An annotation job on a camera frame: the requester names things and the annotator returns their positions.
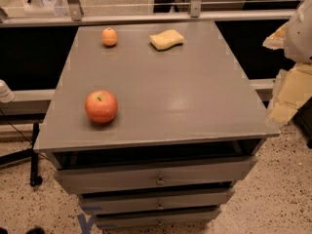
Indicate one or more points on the bottom grey drawer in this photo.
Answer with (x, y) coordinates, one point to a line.
(117, 221)

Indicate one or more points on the grey drawer cabinet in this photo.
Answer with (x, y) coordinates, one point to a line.
(191, 102)

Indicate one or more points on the white cylindrical object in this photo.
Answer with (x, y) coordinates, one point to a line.
(6, 94)

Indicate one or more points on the black tripod stand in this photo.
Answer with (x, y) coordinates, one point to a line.
(35, 178)

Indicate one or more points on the red apple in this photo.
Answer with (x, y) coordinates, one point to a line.
(101, 106)

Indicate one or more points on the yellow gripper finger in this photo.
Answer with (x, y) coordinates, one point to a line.
(294, 87)

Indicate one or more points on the middle grey drawer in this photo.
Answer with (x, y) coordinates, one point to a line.
(158, 202)

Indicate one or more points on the metal frame rail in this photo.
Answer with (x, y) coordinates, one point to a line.
(88, 12)

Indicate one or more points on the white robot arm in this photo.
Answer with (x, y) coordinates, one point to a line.
(303, 14)

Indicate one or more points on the black shoe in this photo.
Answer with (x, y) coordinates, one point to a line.
(36, 230)

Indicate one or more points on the small orange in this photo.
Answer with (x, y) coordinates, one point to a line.
(109, 37)

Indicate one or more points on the grey drawer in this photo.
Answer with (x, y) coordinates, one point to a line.
(117, 221)
(158, 202)
(123, 178)

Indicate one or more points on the top grey drawer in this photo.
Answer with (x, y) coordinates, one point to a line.
(123, 178)

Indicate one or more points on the yellow sponge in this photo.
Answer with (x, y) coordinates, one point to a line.
(166, 39)

